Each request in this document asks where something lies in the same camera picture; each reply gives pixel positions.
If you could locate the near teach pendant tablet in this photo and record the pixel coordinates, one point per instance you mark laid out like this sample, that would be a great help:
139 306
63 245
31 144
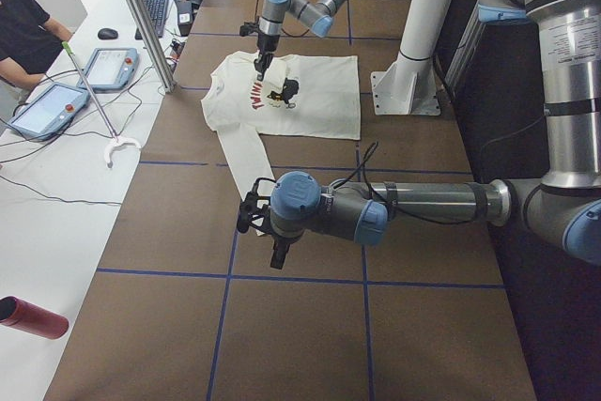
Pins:
50 112

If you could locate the black computer mouse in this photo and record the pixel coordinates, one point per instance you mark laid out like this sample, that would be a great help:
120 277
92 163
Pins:
107 34

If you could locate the person in black shirt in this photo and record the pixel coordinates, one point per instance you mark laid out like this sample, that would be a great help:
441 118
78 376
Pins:
31 40

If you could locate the aluminium frame post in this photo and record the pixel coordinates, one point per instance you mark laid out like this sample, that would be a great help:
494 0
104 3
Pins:
142 20

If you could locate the teach pendant tablet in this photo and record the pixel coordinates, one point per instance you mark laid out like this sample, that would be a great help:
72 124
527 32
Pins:
111 69
50 112

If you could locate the cream long-sleeve cat shirt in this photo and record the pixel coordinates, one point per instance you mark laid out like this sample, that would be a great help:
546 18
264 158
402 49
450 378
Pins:
312 96

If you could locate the reacher grabber stick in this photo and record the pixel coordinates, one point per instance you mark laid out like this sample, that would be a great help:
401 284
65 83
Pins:
116 140

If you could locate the black keyboard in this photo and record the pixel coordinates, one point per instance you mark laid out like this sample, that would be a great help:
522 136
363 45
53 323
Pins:
158 14

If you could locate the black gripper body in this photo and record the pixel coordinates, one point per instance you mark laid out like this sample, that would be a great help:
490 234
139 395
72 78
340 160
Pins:
266 43
281 240

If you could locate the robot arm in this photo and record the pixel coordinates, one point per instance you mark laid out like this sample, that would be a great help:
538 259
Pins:
317 17
563 207

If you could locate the red cylindrical bottle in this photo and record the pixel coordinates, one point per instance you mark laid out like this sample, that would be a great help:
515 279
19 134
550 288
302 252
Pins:
27 317

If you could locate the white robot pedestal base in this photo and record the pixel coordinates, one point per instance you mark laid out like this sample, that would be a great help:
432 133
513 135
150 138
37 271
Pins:
408 86

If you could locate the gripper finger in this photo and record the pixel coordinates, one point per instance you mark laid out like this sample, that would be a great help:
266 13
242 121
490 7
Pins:
266 61
258 66

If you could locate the far teach pendant tablet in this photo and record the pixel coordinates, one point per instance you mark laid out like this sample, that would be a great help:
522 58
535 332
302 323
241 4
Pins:
111 69

